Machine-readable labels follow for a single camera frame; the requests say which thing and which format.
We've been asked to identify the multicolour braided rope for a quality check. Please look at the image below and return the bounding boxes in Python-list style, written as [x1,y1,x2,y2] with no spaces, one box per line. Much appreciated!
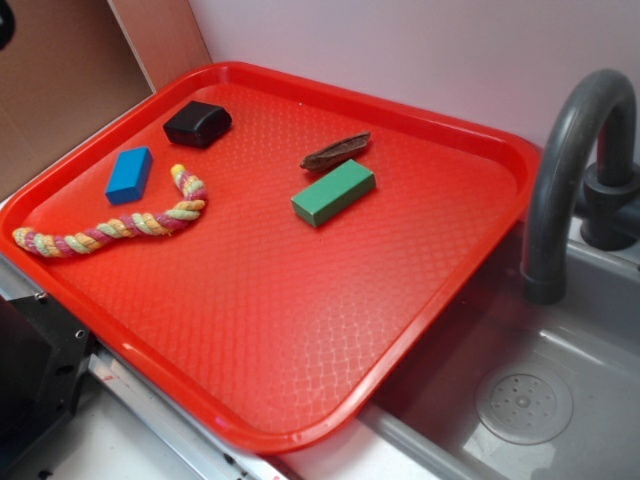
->
[11,163,208,259]

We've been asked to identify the grey toy faucet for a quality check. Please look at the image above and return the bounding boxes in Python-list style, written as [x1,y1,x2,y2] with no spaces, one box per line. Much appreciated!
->
[521,69,639,305]

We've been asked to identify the red plastic tray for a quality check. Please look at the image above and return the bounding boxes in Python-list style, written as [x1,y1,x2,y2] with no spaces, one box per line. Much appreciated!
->
[1,62,540,453]

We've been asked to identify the silver aluminium rail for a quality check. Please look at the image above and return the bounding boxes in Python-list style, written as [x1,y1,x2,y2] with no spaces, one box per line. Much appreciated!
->
[1,258,294,479]

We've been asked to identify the brown seed pod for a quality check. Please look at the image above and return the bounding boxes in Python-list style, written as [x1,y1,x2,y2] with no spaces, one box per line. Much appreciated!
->
[300,131,371,173]

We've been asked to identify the grey plastic sink basin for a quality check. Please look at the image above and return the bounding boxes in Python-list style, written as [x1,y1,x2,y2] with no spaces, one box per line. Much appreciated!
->
[361,228,639,479]

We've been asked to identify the sink drain strainer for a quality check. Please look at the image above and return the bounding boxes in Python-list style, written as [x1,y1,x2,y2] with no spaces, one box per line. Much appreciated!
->
[475,363,573,446]

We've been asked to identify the green rectangular block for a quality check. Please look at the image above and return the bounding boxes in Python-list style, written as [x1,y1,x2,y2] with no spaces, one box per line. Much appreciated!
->
[291,160,377,228]

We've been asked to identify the brown cardboard box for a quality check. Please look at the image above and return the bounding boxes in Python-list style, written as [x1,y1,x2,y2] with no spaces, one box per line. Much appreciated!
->
[1,1,210,198]

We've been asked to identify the black rounded block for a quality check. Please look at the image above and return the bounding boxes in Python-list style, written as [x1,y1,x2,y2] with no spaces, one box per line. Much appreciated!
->
[163,101,233,149]

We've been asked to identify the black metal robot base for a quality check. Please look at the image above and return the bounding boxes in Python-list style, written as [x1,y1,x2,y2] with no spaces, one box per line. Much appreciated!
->
[1,296,93,473]

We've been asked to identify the blue rectangular block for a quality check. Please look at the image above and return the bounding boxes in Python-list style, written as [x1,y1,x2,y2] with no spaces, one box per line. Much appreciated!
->
[105,146,153,205]

